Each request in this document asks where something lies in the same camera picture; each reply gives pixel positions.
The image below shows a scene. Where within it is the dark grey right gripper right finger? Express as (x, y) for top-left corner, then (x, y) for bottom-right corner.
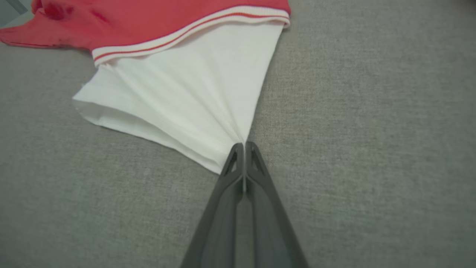
(244, 141), (309, 268)

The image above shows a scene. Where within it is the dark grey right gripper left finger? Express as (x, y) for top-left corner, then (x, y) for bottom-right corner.
(180, 142), (246, 268)

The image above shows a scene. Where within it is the red and white t-shirt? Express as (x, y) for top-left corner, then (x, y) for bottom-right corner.
(0, 0), (291, 175)

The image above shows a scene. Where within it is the grey fabric sofa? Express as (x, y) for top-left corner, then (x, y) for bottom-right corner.
(0, 0), (476, 268)

